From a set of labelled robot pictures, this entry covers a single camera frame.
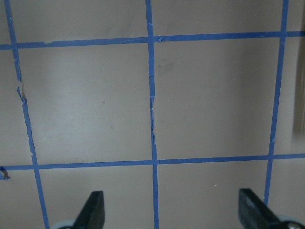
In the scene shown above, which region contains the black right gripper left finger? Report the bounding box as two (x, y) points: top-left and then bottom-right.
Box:
(71, 191), (105, 229)

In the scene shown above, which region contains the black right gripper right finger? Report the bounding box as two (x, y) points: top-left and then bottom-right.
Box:
(239, 188), (283, 229)

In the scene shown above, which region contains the woven wicker basket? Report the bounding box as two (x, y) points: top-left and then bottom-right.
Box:
(294, 37), (305, 135)

